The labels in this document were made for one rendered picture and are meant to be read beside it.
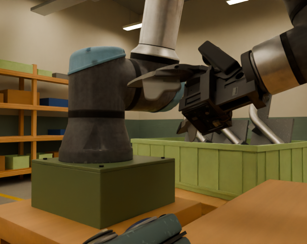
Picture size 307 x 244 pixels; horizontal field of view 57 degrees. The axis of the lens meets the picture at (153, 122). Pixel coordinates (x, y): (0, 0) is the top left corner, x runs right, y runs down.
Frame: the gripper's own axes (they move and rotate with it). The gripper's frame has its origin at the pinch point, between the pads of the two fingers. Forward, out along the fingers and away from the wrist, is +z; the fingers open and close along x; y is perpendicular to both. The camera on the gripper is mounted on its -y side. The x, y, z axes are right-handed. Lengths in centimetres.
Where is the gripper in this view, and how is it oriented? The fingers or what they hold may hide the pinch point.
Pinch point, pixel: (153, 108)
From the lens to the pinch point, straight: 53.0
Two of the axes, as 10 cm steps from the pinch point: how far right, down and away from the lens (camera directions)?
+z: -7.8, 3.1, 5.5
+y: -1.3, 7.7, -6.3
